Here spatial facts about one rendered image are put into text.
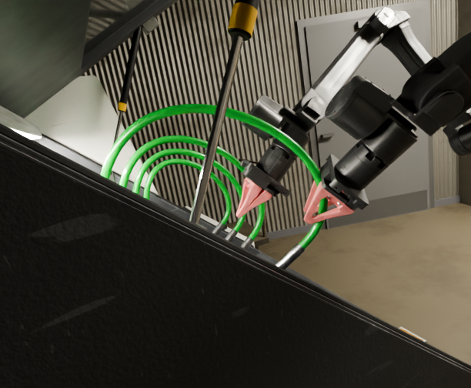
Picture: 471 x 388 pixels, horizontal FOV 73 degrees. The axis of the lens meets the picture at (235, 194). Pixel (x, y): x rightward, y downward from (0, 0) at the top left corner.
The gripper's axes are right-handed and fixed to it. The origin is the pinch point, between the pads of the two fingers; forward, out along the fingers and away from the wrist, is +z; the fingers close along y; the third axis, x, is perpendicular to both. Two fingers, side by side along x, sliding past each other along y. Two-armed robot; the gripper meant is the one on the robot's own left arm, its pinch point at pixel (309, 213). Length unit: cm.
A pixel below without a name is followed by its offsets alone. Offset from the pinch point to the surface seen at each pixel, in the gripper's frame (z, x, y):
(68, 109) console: 25, -54, -21
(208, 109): -4.7, -23.8, 1.2
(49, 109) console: 27, -56, -19
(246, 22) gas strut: -19.6, -23.4, 21.3
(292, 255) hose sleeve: 6.2, 1.4, 4.5
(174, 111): -1.9, -27.8, 2.6
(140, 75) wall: 106, -115, -255
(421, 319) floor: 63, 145, -105
